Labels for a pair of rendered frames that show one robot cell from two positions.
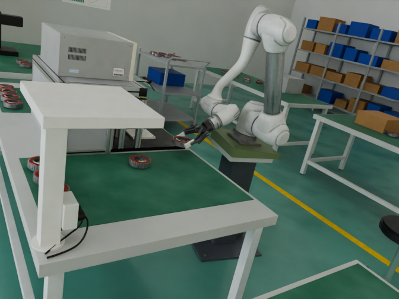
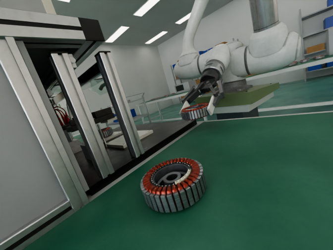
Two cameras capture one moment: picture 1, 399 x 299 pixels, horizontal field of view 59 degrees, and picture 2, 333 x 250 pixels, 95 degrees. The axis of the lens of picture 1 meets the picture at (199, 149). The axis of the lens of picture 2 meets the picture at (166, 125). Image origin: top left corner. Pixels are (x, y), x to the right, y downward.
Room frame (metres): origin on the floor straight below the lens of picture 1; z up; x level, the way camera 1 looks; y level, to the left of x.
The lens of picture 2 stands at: (1.42, 0.31, 0.92)
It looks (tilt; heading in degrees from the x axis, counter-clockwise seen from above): 12 degrees down; 352
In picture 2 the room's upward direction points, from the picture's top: 16 degrees counter-clockwise
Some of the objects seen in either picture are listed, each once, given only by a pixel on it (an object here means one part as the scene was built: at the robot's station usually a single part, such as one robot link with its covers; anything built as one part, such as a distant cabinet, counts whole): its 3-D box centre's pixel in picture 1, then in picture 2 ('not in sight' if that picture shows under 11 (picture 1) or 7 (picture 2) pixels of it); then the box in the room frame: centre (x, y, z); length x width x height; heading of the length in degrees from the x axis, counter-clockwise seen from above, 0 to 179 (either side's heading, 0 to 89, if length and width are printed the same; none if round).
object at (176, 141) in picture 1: (181, 142); (195, 111); (1.96, 0.11, 0.82); 0.11 x 0.11 x 0.04
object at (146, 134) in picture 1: (139, 133); (129, 138); (2.06, 0.38, 0.78); 0.15 x 0.15 x 0.01; 37
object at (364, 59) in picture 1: (373, 60); not in sight; (7.77, -3.15, 1.38); 0.42 x 0.42 x 0.20; 36
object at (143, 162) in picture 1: (139, 161); (173, 180); (1.67, 0.29, 0.77); 0.11 x 0.11 x 0.04
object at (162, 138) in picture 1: (129, 129); (113, 142); (2.15, 0.47, 0.76); 0.64 x 0.47 x 0.02; 37
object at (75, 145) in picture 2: not in sight; (73, 146); (2.17, 0.64, 0.80); 0.07 x 0.05 x 0.06; 37
